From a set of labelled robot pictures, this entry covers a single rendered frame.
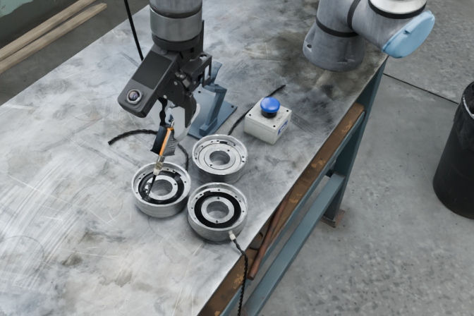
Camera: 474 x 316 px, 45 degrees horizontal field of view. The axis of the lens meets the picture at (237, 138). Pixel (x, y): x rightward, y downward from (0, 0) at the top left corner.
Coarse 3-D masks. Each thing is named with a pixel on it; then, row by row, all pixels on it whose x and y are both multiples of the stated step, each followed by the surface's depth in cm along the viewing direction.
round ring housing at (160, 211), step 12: (144, 168) 104; (168, 168) 106; (180, 168) 105; (132, 180) 102; (156, 180) 104; (168, 180) 104; (132, 192) 101; (144, 204) 99; (168, 204) 99; (180, 204) 100; (156, 216) 101; (168, 216) 101
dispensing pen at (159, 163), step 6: (162, 126) 96; (168, 126) 97; (162, 132) 96; (156, 138) 96; (162, 138) 96; (156, 144) 96; (162, 144) 96; (150, 150) 97; (156, 150) 96; (156, 162) 99; (162, 162) 98; (156, 168) 98; (156, 174) 99; (150, 186) 100
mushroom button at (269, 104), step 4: (264, 100) 115; (268, 100) 115; (272, 100) 115; (276, 100) 115; (260, 104) 114; (264, 104) 114; (268, 104) 114; (272, 104) 114; (276, 104) 114; (264, 108) 114; (268, 108) 113; (272, 108) 113; (276, 108) 114; (268, 112) 114; (272, 112) 114
